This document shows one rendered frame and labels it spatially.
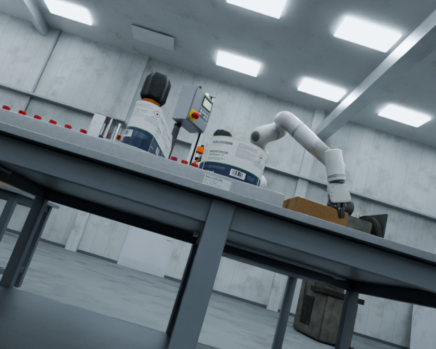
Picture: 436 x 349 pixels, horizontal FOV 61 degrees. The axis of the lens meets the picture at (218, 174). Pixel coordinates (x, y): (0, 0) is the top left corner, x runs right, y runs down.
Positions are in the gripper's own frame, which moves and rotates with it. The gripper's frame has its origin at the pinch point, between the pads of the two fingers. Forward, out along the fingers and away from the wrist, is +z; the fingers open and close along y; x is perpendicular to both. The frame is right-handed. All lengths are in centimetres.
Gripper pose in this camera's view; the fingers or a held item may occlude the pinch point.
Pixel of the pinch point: (341, 214)
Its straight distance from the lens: 187.7
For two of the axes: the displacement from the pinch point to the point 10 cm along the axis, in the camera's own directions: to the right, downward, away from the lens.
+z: 0.6, 9.7, -2.2
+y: -9.9, 0.4, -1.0
